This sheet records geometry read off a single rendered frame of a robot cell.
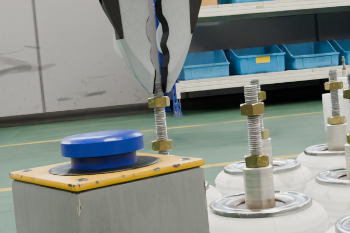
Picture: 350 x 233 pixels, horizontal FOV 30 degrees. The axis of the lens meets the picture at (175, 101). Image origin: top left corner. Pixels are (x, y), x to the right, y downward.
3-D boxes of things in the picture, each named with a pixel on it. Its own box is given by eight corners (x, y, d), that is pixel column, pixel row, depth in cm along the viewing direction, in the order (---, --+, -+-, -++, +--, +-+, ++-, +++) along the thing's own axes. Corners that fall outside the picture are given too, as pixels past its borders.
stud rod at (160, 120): (168, 168, 57) (161, 82, 57) (157, 168, 57) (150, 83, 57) (171, 166, 58) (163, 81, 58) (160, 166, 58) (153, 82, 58)
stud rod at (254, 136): (266, 188, 48) (257, 85, 47) (252, 189, 48) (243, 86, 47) (265, 185, 49) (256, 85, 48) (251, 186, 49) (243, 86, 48)
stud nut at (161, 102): (165, 106, 56) (164, 97, 56) (146, 108, 57) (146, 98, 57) (171, 105, 58) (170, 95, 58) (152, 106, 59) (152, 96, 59)
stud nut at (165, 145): (169, 150, 56) (168, 141, 56) (150, 151, 57) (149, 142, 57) (175, 147, 58) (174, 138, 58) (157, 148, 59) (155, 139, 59)
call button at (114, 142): (162, 171, 31) (158, 129, 31) (89, 186, 29) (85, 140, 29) (118, 165, 35) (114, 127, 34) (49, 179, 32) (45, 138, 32)
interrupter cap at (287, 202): (320, 218, 44) (319, 207, 44) (209, 225, 45) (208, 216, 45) (305, 195, 52) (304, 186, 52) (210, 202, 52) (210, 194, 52)
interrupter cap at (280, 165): (213, 171, 67) (212, 165, 67) (279, 162, 70) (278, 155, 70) (242, 182, 60) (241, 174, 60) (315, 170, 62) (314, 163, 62)
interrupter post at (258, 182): (278, 212, 47) (274, 167, 47) (245, 214, 47) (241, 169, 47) (275, 205, 49) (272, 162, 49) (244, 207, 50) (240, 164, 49)
